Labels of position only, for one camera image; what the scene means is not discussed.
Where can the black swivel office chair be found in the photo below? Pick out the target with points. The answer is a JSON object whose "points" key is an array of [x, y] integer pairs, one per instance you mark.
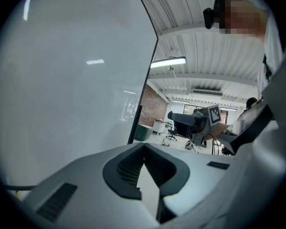
{"points": [[172, 126]]}

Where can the ceiling light bar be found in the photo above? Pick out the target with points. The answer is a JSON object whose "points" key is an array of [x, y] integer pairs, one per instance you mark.
{"points": [[168, 62]]}

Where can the person's head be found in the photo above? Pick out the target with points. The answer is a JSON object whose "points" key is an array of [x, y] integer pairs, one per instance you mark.
{"points": [[243, 18]]}

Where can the person's right forearm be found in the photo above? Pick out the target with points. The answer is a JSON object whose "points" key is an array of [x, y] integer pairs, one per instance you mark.
{"points": [[218, 131]]}

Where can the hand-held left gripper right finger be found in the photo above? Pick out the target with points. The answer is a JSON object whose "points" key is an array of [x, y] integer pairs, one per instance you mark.
{"points": [[200, 187]]}

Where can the white metal cabinet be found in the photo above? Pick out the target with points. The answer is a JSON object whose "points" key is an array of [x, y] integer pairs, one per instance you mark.
{"points": [[160, 127]]}

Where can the long yellow black hazard tape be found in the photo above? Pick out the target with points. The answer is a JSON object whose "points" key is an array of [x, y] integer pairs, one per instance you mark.
{"points": [[17, 195]]}

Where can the black metal stand frame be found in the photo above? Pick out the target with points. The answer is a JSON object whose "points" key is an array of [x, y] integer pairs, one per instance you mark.
{"points": [[135, 125]]}

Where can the person's white shirt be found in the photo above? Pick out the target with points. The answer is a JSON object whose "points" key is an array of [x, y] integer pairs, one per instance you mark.
{"points": [[264, 175]]}

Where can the black head-worn camera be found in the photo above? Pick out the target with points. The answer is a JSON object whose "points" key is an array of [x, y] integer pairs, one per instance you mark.
{"points": [[211, 15]]}

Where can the grey helmet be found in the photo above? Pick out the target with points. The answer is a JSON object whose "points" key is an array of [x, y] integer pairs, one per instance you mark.
{"points": [[190, 144]]}

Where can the ceiling air vent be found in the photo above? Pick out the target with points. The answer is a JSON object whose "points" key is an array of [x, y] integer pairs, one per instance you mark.
{"points": [[207, 92]]}

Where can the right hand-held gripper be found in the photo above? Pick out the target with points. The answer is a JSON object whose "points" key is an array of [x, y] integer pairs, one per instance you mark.
{"points": [[214, 114]]}

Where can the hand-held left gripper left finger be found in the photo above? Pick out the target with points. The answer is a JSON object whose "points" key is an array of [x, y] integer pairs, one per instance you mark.
{"points": [[90, 194]]}

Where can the large white whiteboard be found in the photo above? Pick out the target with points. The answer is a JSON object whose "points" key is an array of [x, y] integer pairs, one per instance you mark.
{"points": [[74, 80]]}

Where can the dark green bin white lid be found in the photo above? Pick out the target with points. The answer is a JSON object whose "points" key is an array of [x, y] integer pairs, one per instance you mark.
{"points": [[143, 132]]}

